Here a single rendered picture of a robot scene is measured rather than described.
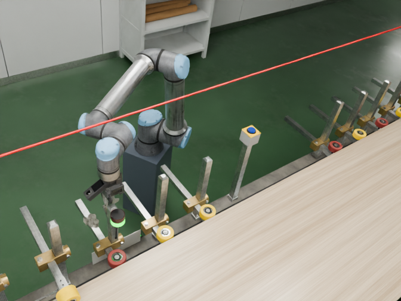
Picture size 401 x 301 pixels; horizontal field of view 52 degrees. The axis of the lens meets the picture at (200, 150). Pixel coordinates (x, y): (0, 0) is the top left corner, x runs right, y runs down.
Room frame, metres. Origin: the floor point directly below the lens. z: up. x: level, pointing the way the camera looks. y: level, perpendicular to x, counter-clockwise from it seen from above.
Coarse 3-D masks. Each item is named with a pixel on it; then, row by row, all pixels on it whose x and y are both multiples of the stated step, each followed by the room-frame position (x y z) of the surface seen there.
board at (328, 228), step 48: (384, 144) 2.07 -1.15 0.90; (288, 192) 1.50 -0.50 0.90; (336, 192) 1.57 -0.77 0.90; (384, 192) 1.63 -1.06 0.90; (192, 240) 1.10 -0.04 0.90; (240, 240) 1.14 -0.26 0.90; (288, 240) 1.19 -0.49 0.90; (336, 240) 1.24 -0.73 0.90; (384, 240) 1.30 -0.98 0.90; (96, 288) 0.79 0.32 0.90; (144, 288) 0.82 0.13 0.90; (192, 288) 0.86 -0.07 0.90; (240, 288) 0.90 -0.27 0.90; (288, 288) 0.94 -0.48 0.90; (336, 288) 0.98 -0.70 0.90; (384, 288) 1.02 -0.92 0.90
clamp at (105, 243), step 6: (120, 234) 1.08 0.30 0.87; (102, 240) 1.03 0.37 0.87; (108, 240) 1.04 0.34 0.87; (120, 240) 1.05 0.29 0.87; (102, 246) 1.00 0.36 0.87; (108, 246) 1.01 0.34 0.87; (114, 246) 1.03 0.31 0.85; (120, 246) 1.05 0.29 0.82; (96, 252) 0.98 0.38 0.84; (102, 252) 0.99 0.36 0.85
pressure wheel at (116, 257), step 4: (112, 252) 0.96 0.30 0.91; (116, 252) 0.96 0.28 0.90; (120, 252) 0.97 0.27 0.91; (124, 252) 0.97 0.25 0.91; (108, 256) 0.94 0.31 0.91; (112, 256) 0.94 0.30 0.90; (116, 256) 0.94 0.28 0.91; (120, 256) 0.95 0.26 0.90; (124, 256) 0.95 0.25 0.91; (108, 260) 0.92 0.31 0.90; (112, 260) 0.92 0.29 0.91; (116, 260) 0.92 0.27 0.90; (120, 260) 0.93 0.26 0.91; (124, 260) 0.93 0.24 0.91; (112, 264) 0.90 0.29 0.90; (116, 264) 0.91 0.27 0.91; (120, 264) 0.91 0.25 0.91
